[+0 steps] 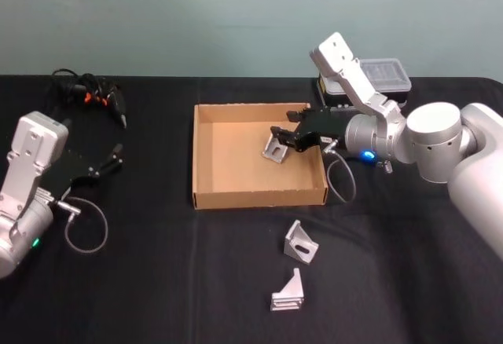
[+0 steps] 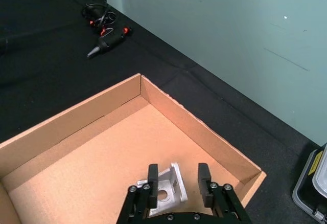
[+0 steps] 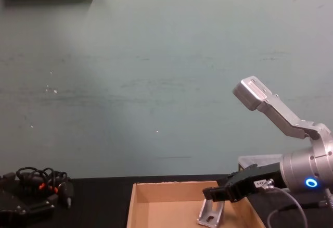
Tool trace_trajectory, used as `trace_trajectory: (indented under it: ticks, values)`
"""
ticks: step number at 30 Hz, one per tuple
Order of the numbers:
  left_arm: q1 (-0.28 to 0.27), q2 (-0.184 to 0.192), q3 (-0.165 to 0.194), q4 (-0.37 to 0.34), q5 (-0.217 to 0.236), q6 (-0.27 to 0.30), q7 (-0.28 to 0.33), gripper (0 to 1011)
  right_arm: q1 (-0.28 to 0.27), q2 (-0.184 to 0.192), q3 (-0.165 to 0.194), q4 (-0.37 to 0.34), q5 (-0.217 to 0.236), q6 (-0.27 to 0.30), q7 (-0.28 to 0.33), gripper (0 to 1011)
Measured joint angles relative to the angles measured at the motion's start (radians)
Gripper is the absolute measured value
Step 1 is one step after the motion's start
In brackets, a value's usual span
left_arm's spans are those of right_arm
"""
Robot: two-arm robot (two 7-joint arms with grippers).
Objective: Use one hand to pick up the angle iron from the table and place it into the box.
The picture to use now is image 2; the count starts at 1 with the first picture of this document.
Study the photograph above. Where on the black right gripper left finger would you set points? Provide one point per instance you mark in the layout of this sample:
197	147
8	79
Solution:
153	185

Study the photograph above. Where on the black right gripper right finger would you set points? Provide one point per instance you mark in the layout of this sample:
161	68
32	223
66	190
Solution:
204	183

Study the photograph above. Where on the shallow brown cardboard tray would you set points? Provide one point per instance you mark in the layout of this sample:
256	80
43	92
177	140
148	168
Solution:
102	144

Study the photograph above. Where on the black table cloth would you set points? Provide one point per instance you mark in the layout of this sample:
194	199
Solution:
64	55

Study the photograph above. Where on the silver metal corner bracket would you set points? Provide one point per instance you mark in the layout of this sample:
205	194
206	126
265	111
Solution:
168	185

